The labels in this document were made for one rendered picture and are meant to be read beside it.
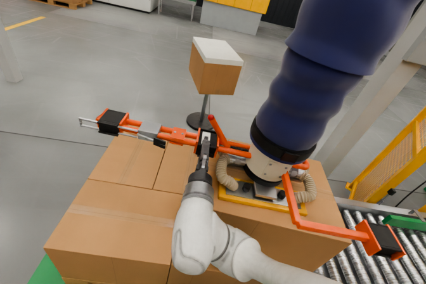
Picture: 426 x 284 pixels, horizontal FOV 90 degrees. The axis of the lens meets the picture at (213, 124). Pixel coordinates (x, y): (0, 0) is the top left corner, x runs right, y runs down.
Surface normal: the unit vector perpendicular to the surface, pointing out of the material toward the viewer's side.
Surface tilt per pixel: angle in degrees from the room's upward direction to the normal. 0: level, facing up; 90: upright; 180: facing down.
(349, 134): 90
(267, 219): 1
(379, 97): 90
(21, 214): 0
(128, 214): 0
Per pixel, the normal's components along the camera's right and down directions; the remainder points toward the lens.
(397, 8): 0.29, 0.40
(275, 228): -0.12, 0.58
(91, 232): 0.20, -0.77
